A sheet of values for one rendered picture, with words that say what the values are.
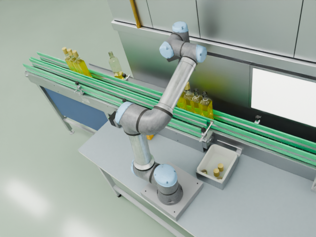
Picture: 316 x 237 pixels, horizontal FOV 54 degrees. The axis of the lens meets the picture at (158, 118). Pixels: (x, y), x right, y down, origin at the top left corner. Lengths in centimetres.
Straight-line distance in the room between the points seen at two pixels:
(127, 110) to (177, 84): 25
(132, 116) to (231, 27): 67
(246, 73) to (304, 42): 35
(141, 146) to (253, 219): 73
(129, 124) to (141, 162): 32
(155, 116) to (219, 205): 74
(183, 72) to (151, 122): 27
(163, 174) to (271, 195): 63
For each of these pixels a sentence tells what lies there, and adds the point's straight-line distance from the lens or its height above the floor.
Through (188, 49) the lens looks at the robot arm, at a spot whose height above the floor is 155.
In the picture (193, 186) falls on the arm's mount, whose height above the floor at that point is 80.
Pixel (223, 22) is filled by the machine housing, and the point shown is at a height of 152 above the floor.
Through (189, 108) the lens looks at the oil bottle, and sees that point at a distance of 195.
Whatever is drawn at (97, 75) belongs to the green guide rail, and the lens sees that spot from 252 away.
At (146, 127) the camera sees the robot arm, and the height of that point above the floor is 142.
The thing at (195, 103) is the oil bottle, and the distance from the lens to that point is 189.
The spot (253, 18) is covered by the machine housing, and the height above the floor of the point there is 158.
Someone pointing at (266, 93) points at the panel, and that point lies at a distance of 180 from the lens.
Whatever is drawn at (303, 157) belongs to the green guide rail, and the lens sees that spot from 185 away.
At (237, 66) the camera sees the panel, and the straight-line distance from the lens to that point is 174.
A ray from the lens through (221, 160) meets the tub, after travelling 197.
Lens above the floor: 244
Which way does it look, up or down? 48 degrees down
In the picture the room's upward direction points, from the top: 17 degrees counter-clockwise
